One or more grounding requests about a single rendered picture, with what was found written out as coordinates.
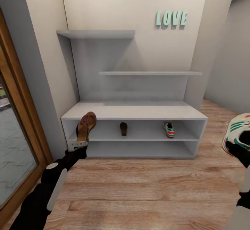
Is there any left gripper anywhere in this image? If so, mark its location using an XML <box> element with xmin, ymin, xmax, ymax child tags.
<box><xmin>65</xmin><ymin>146</ymin><xmax>87</xmax><ymax>164</ymax></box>

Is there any sandal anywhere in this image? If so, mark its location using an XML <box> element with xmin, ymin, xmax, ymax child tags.
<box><xmin>76</xmin><ymin>112</ymin><xmax>97</xmax><ymax>143</ymax></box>
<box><xmin>120</xmin><ymin>122</ymin><xmax>127</xmax><ymax>136</ymax></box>

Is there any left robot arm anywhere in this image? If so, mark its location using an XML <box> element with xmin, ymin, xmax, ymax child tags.
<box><xmin>9</xmin><ymin>141</ymin><xmax>88</xmax><ymax>230</ymax></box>

